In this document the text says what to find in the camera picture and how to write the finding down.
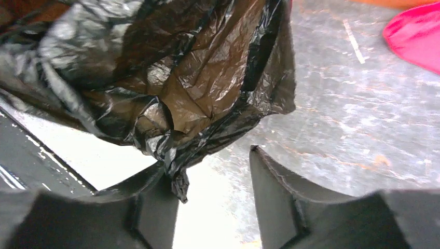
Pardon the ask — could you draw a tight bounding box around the black trash bag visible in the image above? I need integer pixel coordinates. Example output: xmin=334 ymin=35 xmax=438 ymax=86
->
xmin=1 ymin=1 xmax=296 ymax=202

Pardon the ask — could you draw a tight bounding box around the red cloth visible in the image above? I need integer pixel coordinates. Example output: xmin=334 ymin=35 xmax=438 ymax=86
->
xmin=382 ymin=2 xmax=439 ymax=74

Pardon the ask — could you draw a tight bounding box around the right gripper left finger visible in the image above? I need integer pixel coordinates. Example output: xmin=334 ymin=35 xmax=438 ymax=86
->
xmin=1 ymin=165 xmax=179 ymax=248

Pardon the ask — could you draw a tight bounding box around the orange compartment tray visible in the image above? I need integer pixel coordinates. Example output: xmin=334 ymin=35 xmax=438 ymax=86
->
xmin=352 ymin=0 xmax=439 ymax=9

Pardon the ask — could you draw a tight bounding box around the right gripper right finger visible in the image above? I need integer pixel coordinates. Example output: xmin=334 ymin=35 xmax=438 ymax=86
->
xmin=249 ymin=145 xmax=439 ymax=248

